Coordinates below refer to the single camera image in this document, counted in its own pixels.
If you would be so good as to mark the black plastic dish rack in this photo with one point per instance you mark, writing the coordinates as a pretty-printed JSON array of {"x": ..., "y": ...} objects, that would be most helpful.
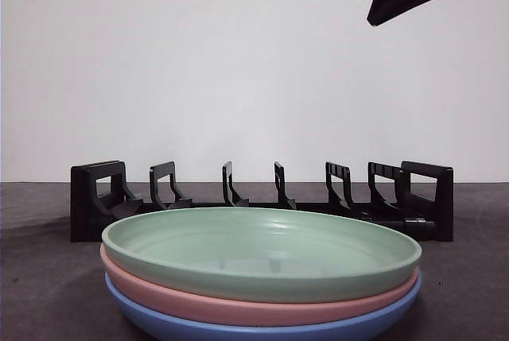
[{"x": 437, "y": 202}]

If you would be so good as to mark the green round plate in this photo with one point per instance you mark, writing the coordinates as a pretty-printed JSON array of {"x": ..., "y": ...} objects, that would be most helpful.
[{"x": 238, "y": 237}]

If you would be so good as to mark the blue round plate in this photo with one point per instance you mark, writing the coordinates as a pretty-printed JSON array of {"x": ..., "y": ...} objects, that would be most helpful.
[{"x": 179, "y": 327}]

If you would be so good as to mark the pink round plate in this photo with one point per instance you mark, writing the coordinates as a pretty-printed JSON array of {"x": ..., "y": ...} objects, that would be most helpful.
[{"x": 199, "y": 301}]

